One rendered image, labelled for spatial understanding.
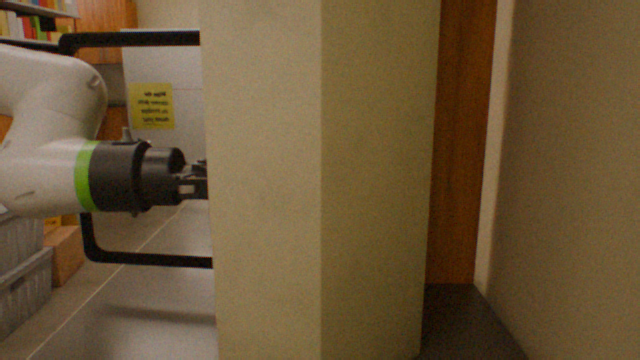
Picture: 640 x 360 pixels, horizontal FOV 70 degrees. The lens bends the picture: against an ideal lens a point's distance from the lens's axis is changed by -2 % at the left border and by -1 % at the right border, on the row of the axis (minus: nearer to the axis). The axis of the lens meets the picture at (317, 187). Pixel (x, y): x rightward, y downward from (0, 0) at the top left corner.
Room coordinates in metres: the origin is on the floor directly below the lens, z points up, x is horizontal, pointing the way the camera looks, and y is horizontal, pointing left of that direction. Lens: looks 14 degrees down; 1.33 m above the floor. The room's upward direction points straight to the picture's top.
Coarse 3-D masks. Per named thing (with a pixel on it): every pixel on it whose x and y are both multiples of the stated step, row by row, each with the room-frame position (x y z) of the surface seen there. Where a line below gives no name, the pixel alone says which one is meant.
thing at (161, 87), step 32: (96, 64) 0.78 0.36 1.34; (128, 64) 0.77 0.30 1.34; (160, 64) 0.76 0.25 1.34; (192, 64) 0.76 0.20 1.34; (128, 96) 0.77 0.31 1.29; (160, 96) 0.76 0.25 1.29; (192, 96) 0.76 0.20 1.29; (160, 128) 0.76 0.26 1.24; (192, 128) 0.76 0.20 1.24; (192, 160) 0.76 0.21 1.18; (96, 224) 0.78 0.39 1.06; (128, 224) 0.77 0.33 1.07; (160, 224) 0.77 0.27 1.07; (192, 224) 0.76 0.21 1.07
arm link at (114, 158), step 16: (128, 128) 0.58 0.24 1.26; (112, 144) 0.57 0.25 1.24; (128, 144) 0.56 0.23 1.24; (144, 144) 0.58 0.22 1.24; (96, 160) 0.54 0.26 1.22; (112, 160) 0.54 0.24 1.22; (128, 160) 0.54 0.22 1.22; (96, 176) 0.53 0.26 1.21; (112, 176) 0.53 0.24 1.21; (128, 176) 0.53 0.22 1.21; (96, 192) 0.53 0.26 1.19; (112, 192) 0.53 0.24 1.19; (128, 192) 0.53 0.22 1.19; (112, 208) 0.55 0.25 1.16; (128, 208) 0.55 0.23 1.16; (144, 208) 0.56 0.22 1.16
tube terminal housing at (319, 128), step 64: (256, 0) 0.44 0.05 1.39; (320, 0) 0.44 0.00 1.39; (384, 0) 0.50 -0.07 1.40; (256, 64) 0.44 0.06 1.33; (320, 64) 0.44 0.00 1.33; (384, 64) 0.50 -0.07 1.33; (256, 128) 0.44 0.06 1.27; (320, 128) 0.44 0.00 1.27; (384, 128) 0.51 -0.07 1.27; (256, 192) 0.44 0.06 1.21; (320, 192) 0.44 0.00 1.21; (384, 192) 0.51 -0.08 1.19; (256, 256) 0.44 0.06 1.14; (320, 256) 0.44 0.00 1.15; (384, 256) 0.51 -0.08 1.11; (256, 320) 0.44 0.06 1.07; (320, 320) 0.44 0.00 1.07; (384, 320) 0.52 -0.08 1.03
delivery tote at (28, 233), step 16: (0, 208) 2.26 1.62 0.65; (0, 224) 2.18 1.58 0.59; (16, 224) 2.30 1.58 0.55; (32, 224) 2.44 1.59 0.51; (0, 240) 2.17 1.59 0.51; (16, 240) 2.29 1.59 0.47; (32, 240) 2.43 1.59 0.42; (0, 256) 2.16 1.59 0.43; (16, 256) 2.28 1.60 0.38; (0, 272) 2.15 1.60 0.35
